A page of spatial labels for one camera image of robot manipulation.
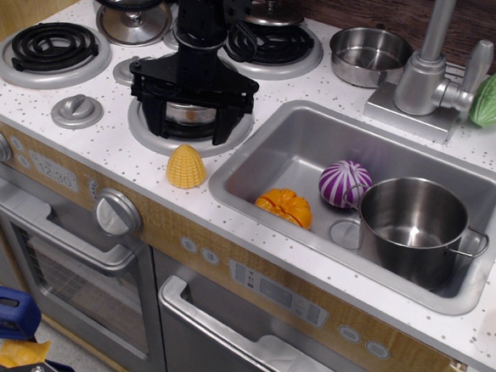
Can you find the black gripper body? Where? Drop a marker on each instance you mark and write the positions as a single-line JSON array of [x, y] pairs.
[[193, 77]]

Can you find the large steel pot lid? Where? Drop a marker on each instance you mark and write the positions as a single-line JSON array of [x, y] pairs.
[[135, 28]]

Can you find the purple striped toy onion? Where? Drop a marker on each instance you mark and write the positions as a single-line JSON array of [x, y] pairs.
[[343, 183]]

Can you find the steel pan by faucet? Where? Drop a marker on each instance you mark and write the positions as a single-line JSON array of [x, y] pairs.
[[367, 57]]

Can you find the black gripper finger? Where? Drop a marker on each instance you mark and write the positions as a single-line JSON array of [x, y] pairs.
[[225, 122], [155, 115]]

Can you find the green toy bitter gourd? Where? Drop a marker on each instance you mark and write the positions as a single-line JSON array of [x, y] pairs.
[[483, 110]]

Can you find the yellow tape piece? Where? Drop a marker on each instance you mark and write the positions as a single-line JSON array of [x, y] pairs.
[[14, 353]]

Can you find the steel pot with handles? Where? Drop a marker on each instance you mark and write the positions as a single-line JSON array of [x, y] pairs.
[[414, 228]]

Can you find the silver sink basin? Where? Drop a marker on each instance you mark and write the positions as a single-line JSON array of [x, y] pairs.
[[301, 139]]

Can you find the front left stove burner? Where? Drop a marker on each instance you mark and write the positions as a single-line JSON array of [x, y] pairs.
[[53, 55]]

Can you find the dishwasher control panel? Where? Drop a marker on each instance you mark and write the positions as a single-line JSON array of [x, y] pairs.
[[282, 296]]

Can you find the silver countertop stove knob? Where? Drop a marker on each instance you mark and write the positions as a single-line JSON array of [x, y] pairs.
[[77, 112]]

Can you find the silver toy faucet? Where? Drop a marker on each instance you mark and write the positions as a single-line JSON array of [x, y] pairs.
[[424, 101]]

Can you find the blue clamp device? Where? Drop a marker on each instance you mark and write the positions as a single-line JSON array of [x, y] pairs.
[[19, 315]]

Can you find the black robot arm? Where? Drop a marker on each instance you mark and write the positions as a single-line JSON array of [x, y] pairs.
[[205, 25]]

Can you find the oven door with handle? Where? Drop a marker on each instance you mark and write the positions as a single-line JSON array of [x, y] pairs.
[[99, 289]]

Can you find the yellow toy corn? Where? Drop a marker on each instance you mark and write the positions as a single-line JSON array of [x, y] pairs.
[[185, 168]]

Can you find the silver right oven knob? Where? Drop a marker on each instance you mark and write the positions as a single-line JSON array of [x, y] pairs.
[[115, 214]]

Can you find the small steel pan on stove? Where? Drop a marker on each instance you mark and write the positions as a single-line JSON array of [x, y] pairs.
[[189, 114]]

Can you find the small steel pot lid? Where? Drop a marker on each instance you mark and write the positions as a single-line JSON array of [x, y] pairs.
[[274, 13]]

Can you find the dishwasher door with handle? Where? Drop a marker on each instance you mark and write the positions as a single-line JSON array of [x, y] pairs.
[[209, 329]]

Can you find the front right stove burner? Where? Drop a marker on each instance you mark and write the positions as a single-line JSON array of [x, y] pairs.
[[165, 146]]

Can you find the back right stove burner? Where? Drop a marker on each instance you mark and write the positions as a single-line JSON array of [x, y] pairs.
[[272, 52]]

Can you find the digital clock panel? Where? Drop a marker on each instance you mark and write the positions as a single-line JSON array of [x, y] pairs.
[[54, 171]]

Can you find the silver middle stove knob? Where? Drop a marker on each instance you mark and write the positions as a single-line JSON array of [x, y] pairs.
[[121, 72]]

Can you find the orange toy pumpkin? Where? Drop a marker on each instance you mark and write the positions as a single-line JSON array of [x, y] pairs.
[[287, 205]]

